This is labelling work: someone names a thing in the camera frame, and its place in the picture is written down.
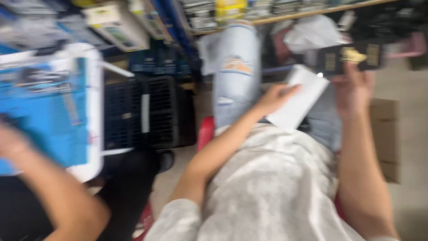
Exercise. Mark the person's right hand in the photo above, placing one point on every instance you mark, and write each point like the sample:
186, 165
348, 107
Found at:
354, 95

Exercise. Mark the person's left hand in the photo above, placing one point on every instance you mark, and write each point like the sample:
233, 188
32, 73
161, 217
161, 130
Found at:
272, 98

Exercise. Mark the person's right fingers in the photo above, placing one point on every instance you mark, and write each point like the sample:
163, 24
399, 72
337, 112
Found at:
352, 73

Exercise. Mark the black box with gold print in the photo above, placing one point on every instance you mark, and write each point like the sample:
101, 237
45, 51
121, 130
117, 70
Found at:
349, 57

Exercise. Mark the white box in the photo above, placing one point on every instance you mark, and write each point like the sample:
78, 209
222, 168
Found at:
301, 100

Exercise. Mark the white plastic bag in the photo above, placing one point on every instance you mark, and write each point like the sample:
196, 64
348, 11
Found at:
312, 33

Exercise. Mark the heap of black boxes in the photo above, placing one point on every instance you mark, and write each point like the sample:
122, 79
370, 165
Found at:
388, 23

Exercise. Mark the pink item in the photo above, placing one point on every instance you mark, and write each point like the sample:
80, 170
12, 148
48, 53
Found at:
409, 45

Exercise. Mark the brown cardboard box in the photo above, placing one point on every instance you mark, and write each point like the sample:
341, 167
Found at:
386, 140

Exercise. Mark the wooden shelf with stacked goods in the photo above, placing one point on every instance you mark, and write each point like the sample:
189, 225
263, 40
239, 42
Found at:
267, 10

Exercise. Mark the person's light blue jeans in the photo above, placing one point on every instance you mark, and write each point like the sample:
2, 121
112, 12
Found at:
235, 83

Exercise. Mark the person's white grey shirt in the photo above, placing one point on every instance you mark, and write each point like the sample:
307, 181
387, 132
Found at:
274, 187

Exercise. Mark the red stool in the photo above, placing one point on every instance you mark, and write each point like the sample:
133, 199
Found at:
205, 134

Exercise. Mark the black plastic crate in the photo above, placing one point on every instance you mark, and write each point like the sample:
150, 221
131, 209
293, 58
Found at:
160, 110

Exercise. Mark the dark blue boxes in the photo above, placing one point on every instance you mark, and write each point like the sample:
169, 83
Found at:
157, 62

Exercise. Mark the white framed package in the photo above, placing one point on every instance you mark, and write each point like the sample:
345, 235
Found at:
117, 26

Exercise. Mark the blue and white package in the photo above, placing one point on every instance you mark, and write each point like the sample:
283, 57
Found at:
50, 110

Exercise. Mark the heap of grey packages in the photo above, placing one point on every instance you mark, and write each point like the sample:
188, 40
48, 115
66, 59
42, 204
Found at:
33, 23

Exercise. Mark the blue shelf post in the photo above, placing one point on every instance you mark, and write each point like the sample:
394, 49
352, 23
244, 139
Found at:
179, 30

